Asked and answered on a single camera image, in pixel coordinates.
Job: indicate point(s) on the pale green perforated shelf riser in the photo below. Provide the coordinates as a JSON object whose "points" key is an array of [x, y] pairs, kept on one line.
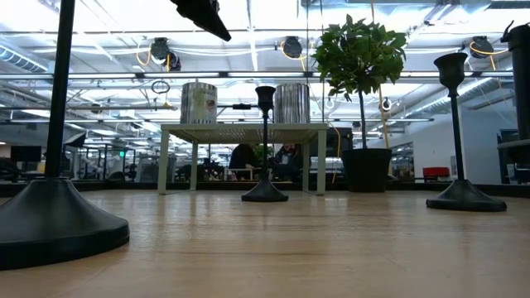
{"points": [[248, 133]]}

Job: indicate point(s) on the tin can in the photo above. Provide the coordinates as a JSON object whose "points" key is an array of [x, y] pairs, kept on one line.
{"points": [[292, 103], [198, 103]]}

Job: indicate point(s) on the black computer monitor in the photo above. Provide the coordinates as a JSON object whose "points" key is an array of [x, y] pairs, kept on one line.
{"points": [[25, 154]]}

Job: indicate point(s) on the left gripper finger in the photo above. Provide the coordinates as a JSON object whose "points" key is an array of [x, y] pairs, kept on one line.
{"points": [[203, 14]]}

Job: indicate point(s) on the red box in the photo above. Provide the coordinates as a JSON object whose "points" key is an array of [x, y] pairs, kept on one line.
{"points": [[435, 171]]}

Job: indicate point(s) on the black metal candlestick holder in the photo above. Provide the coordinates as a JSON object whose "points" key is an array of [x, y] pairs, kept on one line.
{"points": [[463, 196], [54, 223], [265, 192]]}

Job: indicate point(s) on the potted green plant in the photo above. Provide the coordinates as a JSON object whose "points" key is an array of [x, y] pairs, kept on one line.
{"points": [[360, 58]]}

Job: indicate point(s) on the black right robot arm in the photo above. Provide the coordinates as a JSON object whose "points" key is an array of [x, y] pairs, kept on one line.
{"points": [[521, 83]]}

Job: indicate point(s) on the person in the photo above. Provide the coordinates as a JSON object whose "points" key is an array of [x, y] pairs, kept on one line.
{"points": [[242, 159], [287, 161]]}

